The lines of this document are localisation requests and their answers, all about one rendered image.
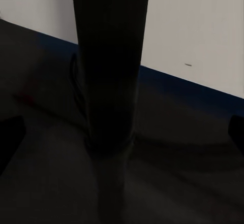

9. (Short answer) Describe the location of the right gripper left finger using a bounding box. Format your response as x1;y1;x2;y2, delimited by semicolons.
0;115;26;176

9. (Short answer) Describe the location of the monitor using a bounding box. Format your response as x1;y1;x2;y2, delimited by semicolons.
0;0;244;189

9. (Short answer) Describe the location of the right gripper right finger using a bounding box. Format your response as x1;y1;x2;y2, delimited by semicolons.
228;115;244;156

